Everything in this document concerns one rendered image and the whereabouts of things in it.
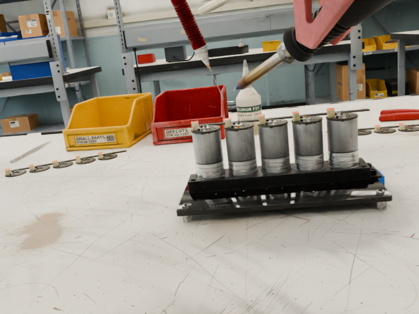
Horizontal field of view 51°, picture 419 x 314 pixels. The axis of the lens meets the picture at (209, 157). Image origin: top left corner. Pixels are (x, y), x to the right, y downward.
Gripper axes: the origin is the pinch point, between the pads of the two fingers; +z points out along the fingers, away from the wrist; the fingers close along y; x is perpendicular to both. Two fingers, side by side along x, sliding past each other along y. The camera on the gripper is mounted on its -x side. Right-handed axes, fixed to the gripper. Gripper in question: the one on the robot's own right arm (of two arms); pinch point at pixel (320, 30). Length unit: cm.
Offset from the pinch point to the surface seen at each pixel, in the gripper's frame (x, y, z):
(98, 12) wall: -391, -201, 165
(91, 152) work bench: -28.1, -0.1, 29.6
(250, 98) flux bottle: -17.6, -17.0, 18.4
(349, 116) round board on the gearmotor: 1.2, -6.4, 7.2
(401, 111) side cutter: -4.9, -33.5, 16.6
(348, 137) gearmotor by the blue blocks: 2.1, -5.8, 8.5
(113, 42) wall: -369, -207, 189
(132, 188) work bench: -11.5, 4.4, 21.0
